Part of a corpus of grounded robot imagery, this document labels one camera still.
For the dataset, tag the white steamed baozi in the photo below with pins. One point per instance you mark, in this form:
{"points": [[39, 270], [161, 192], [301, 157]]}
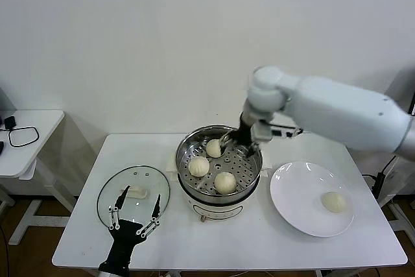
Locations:
{"points": [[198, 166], [213, 150], [225, 183], [334, 202]]}

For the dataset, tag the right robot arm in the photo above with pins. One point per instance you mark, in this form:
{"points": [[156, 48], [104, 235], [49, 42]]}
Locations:
{"points": [[324, 105]]}

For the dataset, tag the dark laptop screen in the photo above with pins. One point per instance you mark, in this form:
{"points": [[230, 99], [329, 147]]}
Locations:
{"points": [[412, 103]]}

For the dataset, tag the small black charger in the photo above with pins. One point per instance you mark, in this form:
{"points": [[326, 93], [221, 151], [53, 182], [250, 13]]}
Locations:
{"points": [[9, 122]]}

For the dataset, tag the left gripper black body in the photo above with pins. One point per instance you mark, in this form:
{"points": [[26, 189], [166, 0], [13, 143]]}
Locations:
{"points": [[125, 238]]}

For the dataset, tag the white round plate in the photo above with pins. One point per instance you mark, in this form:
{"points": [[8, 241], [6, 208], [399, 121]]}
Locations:
{"points": [[298, 192]]}

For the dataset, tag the steel perforated steamer basket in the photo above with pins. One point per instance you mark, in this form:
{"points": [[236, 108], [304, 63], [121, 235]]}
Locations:
{"points": [[241, 173]]}

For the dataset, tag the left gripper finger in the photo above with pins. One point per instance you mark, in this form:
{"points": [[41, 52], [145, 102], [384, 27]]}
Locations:
{"points": [[157, 210], [113, 218]]}

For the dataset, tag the black device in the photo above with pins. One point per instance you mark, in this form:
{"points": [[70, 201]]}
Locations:
{"points": [[2, 147]]}

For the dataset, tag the white electric cooker base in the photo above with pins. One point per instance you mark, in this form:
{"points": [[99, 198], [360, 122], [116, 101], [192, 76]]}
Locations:
{"points": [[217, 209]]}

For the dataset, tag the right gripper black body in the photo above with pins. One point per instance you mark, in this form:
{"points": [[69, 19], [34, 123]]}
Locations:
{"points": [[246, 136]]}

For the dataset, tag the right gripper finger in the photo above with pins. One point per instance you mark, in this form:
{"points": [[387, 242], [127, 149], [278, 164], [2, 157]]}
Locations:
{"points": [[227, 140], [252, 149]]}

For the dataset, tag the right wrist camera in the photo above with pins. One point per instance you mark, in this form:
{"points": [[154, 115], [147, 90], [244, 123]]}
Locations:
{"points": [[264, 131]]}

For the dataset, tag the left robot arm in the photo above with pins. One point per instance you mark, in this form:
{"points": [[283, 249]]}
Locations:
{"points": [[111, 274]]}

